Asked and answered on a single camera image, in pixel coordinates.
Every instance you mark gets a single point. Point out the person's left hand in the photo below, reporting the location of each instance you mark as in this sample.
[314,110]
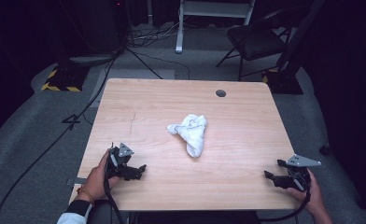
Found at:
[97,183]

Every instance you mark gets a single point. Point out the person's dark lap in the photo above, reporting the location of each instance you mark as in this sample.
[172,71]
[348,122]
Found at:
[196,218]

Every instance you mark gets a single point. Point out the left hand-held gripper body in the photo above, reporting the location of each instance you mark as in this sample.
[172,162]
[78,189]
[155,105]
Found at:
[117,161]

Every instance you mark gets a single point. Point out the black folding chair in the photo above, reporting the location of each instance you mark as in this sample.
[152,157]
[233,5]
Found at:
[256,42]

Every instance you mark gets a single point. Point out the grey tape strip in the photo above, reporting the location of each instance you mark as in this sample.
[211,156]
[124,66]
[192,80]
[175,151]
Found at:
[78,181]

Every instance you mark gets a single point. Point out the grey table grommet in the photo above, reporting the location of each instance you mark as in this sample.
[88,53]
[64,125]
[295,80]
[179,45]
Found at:
[221,93]

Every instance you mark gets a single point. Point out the white desk frame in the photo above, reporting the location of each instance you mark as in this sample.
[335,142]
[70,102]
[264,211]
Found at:
[213,9]

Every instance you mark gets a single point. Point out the black slanted stand striped base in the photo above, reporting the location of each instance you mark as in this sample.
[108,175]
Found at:
[285,82]

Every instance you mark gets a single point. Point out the black stand with striped base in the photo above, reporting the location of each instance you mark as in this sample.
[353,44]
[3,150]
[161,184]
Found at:
[64,79]

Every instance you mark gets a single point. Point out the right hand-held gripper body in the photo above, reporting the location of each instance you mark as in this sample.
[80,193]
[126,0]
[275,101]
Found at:
[298,179]

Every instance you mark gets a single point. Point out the white towel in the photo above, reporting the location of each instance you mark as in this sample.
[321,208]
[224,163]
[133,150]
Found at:
[193,133]

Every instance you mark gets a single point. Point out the small black floor object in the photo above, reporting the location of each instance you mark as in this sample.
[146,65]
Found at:
[325,150]

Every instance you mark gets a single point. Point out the person's right hand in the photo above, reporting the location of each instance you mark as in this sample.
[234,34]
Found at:
[313,199]

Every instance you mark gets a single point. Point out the black equipment cabinet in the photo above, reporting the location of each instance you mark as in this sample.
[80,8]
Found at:
[97,28]

